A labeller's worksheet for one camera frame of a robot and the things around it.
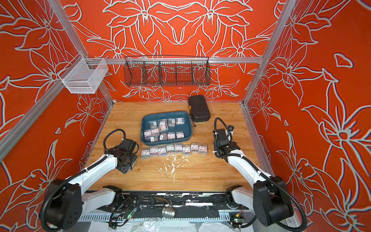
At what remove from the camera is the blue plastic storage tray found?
3.16ft

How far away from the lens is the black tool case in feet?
3.47

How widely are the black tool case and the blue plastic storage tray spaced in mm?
35
